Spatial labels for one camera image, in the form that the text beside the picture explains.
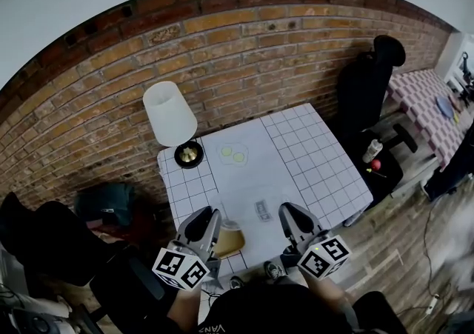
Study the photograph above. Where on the beige rectangular tray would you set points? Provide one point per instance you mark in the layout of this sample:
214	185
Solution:
231	241

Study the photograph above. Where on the person's right shoe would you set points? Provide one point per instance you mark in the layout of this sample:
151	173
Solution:
274	271

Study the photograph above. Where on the person's black shirt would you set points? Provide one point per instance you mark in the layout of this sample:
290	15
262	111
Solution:
266	306

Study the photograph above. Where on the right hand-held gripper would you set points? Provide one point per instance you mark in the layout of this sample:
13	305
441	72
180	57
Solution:
322	256

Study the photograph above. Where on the person's shoe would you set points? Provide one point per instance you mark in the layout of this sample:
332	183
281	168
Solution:
274	271
236	282

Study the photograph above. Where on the blue plate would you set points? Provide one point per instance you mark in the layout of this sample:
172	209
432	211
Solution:
444	106

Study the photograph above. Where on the person's right forearm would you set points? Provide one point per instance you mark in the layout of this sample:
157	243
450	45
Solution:
326	295

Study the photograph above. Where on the person's left shoe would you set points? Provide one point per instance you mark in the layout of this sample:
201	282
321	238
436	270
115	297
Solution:
236	282

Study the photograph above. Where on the red bag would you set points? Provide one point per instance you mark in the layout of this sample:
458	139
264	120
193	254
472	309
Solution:
144	221

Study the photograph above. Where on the black bag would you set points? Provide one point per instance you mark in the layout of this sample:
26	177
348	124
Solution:
444	180

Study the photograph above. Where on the white plastic bottle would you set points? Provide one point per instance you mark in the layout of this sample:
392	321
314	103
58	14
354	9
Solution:
372	150

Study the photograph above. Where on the white grid tablecloth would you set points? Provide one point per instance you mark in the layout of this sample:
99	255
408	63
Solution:
307	162

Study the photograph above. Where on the white table lamp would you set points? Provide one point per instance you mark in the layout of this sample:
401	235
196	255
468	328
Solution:
168	114

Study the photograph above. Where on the white power strip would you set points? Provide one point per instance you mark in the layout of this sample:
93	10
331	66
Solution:
432	303

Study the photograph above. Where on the black round device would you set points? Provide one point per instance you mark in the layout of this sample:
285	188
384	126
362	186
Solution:
35	323

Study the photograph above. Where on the black office chair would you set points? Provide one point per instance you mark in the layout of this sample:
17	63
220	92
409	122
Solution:
55	236
363	95

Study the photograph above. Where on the dark green jacket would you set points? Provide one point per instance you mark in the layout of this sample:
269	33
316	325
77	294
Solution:
107	199

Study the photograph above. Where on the pink checkered cloth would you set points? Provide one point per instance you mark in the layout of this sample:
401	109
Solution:
418	103

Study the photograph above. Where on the small red ball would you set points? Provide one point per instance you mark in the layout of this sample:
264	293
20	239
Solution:
376	164

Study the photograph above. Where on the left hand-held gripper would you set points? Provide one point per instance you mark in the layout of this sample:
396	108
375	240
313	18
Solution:
181	267

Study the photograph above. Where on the person's left forearm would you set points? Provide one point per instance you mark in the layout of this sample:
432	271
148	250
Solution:
183	310

